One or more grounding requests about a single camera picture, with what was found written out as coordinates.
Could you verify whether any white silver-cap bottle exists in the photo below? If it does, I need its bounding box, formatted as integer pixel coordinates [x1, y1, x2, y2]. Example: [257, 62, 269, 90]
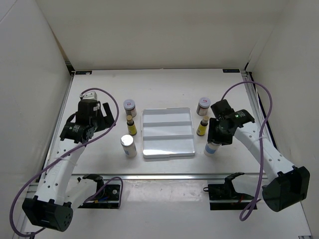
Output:
[203, 142, 221, 157]
[121, 134, 137, 158]

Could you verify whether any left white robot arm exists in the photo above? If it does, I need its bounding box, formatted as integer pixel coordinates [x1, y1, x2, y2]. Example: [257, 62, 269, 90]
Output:
[22, 98, 115, 232]

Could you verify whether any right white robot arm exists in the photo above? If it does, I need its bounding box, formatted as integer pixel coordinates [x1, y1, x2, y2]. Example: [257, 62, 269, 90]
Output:
[207, 100, 310, 212]

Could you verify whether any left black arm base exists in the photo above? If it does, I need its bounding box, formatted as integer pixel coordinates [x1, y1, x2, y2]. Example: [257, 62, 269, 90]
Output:
[78, 174, 124, 209]

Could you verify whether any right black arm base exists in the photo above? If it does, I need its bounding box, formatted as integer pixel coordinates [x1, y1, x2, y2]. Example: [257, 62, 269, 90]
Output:
[203, 172, 259, 211]

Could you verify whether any right yellow small bottle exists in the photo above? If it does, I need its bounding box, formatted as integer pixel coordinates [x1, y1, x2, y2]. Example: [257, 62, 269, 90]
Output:
[196, 116, 209, 136]

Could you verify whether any yellow small bottle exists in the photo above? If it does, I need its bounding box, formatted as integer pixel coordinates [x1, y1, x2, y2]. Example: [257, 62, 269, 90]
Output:
[126, 115, 137, 136]
[196, 116, 209, 136]

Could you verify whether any left brown spice jar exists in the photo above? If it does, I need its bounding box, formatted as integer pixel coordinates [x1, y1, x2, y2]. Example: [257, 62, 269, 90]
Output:
[123, 99, 137, 118]

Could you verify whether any brown spice jar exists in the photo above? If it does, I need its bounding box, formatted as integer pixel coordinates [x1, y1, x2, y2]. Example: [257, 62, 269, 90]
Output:
[123, 99, 137, 118]
[196, 97, 211, 116]

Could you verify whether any left yellow small bottle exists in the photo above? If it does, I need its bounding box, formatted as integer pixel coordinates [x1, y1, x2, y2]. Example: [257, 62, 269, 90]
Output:
[126, 115, 137, 136]

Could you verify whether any right brown spice jar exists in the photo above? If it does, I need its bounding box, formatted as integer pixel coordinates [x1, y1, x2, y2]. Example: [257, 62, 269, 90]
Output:
[196, 97, 211, 116]

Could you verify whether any white divided tray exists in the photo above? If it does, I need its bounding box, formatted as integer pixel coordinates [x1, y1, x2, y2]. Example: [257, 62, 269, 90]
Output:
[141, 108, 195, 161]

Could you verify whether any right blue corner label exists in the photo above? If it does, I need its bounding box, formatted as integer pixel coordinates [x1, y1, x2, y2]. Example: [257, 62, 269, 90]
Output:
[222, 69, 240, 73]

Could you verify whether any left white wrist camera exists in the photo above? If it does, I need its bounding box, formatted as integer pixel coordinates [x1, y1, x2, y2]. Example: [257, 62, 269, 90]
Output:
[80, 91, 98, 101]

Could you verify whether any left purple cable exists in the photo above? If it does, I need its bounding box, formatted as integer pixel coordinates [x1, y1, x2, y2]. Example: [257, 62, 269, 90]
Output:
[9, 87, 120, 236]

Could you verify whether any purple cable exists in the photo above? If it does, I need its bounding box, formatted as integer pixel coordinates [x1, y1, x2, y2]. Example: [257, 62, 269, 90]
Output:
[9, 87, 120, 236]
[221, 81, 273, 222]

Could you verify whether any aluminium front rail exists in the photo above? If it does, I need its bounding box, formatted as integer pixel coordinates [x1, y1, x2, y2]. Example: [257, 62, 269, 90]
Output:
[71, 173, 269, 181]

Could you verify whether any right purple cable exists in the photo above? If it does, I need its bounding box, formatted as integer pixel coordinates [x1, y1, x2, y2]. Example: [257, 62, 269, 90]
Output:
[221, 81, 273, 222]

